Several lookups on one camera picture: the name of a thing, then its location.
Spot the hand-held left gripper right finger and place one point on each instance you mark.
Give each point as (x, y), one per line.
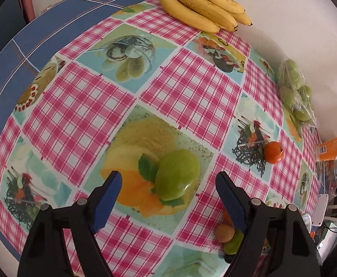
(232, 205)

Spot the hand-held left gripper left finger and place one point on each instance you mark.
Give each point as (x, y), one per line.
(110, 200)

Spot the tangerine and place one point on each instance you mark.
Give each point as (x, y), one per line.
(273, 152)
(227, 217)

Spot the dark cherry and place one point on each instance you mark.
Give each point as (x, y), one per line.
(229, 257)

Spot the large green jujube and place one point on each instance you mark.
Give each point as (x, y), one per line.
(177, 176)

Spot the steel bowl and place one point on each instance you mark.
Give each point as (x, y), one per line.
(306, 222)

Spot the brown longan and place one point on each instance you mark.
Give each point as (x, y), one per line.
(224, 233)

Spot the small green jujube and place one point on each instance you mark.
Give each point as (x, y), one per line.
(233, 244)

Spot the white plastic box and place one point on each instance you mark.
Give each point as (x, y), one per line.
(320, 210)

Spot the clear plastic longan box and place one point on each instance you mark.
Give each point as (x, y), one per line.
(330, 176)

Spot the orange paper cup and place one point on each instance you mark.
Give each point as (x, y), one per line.
(331, 148)

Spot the pink checkered printed tablecloth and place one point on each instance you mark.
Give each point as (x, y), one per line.
(185, 92)

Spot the clear bag of green jujubes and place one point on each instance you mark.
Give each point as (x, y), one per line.
(297, 92)

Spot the blue table cover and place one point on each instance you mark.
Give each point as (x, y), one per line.
(41, 26)

